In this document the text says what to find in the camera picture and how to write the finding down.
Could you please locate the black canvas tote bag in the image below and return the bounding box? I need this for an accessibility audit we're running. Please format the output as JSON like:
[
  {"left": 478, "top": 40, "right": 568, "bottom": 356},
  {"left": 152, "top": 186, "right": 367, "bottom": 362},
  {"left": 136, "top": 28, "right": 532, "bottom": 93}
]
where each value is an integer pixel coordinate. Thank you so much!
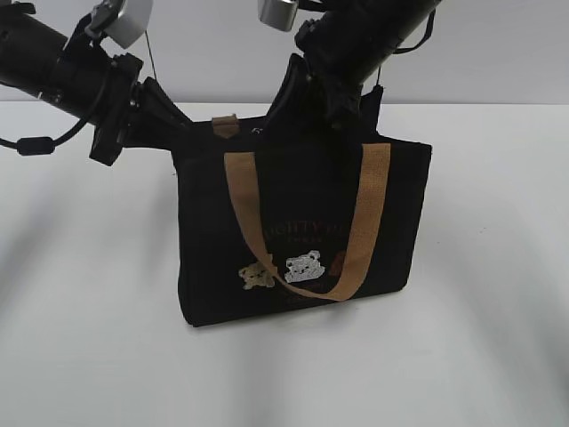
[{"left": 172, "top": 89, "right": 432, "bottom": 327}]

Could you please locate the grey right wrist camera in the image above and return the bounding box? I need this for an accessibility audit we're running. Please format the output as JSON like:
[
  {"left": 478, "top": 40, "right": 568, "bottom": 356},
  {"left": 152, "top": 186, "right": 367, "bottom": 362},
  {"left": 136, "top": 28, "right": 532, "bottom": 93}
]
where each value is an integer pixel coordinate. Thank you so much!
[{"left": 257, "top": 0, "right": 299, "bottom": 32}]

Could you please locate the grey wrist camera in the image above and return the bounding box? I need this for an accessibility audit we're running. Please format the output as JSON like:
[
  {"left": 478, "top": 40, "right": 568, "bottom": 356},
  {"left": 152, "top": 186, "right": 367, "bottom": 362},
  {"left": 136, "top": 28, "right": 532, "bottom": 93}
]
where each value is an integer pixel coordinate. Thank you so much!
[
  {"left": 69, "top": 0, "right": 154, "bottom": 49},
  {"left": 257, "top": 0, "right": 299, "bottom": 32}
]

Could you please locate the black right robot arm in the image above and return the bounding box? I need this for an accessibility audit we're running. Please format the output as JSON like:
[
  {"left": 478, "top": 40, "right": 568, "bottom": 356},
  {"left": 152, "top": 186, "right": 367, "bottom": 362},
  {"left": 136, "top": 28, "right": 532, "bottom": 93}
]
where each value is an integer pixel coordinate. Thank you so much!
[{"left": 258, "top": 0, "right": 439, "bottom": 129}]

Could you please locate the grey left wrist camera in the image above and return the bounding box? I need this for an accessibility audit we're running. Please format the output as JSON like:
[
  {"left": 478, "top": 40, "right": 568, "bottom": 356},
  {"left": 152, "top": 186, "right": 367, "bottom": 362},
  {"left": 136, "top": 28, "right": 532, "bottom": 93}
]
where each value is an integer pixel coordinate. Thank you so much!
[{"left": 69, "top": 0, "right": 154, "bottom": 49}]

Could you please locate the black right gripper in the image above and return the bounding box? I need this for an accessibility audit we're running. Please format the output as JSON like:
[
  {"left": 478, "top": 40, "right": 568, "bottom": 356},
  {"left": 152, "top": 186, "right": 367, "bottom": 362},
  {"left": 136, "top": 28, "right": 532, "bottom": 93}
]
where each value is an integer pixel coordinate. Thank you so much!
[{"left": 265, "top": 12, "right": 369, "bottom": 129}]

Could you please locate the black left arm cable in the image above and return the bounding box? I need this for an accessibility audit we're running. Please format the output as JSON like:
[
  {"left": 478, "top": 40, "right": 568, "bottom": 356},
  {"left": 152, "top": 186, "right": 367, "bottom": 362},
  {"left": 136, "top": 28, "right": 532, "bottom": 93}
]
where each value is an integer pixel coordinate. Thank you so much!
[{"left": 0, "top": 75, "right": 117, "bottom": 157}]

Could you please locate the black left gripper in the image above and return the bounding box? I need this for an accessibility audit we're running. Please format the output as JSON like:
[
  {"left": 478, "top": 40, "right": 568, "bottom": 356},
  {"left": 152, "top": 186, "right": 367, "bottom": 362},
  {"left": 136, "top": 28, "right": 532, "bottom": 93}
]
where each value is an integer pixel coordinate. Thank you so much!
[{"left": 89, "top": 53, "right": 195, "bottom": 165}]

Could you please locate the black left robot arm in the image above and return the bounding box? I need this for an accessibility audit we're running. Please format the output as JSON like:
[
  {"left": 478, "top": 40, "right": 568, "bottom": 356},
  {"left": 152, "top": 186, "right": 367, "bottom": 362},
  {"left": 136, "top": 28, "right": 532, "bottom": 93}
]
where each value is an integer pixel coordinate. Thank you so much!
[{"left": 1, "top": 1, "right": 196, "bottom": 166}]

